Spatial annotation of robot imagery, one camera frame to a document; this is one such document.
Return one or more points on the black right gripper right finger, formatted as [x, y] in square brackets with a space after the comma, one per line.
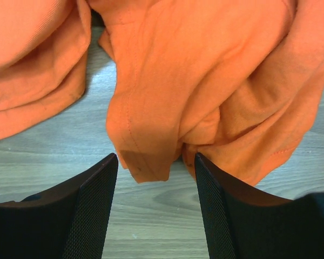
[241, 221]

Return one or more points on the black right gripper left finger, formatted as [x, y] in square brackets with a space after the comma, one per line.
[68, 220]

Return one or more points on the orange t-shirt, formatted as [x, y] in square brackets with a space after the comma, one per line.
[238, 81]

